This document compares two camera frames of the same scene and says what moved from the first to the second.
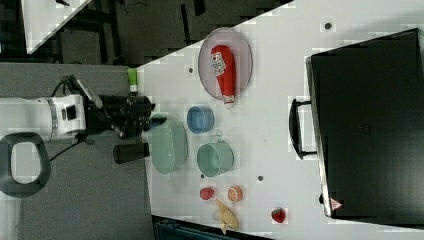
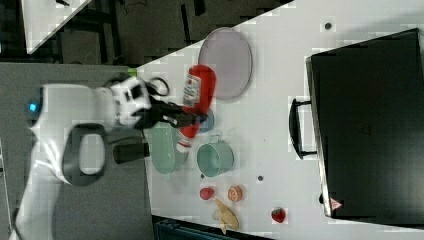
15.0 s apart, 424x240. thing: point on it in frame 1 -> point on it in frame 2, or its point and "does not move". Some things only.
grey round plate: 243,56 does not move
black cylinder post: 129,152 does not move
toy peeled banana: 225,217 does not move
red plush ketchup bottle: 223,62 -> 198,92
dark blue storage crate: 166,229 does not move
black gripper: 128,115 -> 168,113
